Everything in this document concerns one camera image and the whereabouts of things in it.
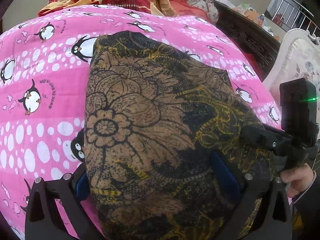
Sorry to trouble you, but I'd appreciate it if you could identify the dark carved wooden headboard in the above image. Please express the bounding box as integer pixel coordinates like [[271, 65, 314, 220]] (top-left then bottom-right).
[[214, 2, 280, 81]]

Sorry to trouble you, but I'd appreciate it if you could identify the brown batik patterned garment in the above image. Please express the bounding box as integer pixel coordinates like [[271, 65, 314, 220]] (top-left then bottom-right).
[[84, 31, 276, 239]]

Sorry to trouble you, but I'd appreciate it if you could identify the pink penguin bed sheet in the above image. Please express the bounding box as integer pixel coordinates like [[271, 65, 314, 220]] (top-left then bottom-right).
[[1, 5, 280, 239]]

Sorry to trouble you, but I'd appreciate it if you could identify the person's right hand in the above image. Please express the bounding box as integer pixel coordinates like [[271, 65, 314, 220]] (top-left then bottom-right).
[[280, 163, 314, 198]]

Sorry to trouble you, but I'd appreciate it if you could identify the red embroidered cushion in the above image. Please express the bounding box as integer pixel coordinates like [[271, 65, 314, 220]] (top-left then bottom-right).
[[169, 0, 210, 22]]

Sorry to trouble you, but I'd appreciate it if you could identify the metal railing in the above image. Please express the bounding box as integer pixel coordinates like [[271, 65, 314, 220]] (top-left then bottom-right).
[[270, 0, 319, 37]]

